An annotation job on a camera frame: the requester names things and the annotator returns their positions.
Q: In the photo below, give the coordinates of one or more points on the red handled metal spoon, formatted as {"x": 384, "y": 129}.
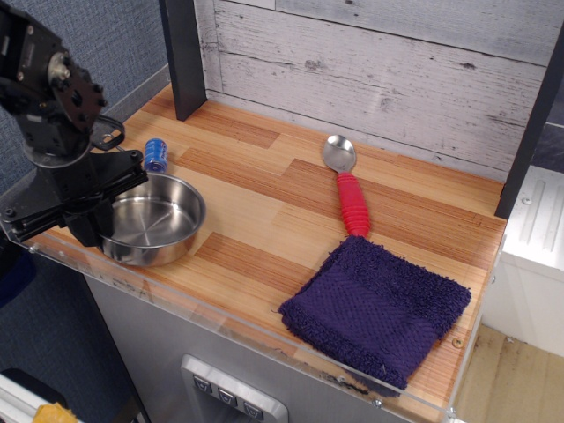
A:
{"x": 339, "y": 155}

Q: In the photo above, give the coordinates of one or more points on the purple folded towel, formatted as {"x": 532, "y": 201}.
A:
{"x": 373, "y": 311}

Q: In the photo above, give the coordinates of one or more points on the stainless steel pan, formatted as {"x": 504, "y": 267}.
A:
{"x": 155, "y": 223}

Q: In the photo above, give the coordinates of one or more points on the small blue can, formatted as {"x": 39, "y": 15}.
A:
{"x": 156, "y": 155}

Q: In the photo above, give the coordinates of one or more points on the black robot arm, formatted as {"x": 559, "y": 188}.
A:
{"x": 56, "y": 105}

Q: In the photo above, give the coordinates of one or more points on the dark vertical post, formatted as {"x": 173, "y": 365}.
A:
{"x": 186, "y": 71}
{"x": 539, "y": 115}

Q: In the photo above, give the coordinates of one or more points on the dark left vertical post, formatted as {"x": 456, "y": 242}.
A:
{"x": 186, "y": 71}

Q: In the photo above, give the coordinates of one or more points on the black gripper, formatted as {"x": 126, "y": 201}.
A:
{"x": 79, "y": 197}

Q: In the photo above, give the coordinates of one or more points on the white metal side cabinet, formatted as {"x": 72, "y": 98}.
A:
{"x": 525, "y": 299}

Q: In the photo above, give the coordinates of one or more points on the silver cabinet with button panel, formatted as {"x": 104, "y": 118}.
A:
{"x": 193, "y": 363}

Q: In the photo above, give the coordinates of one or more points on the dark right vertical post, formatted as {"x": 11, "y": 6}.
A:
{"x": 539, "y": 115}

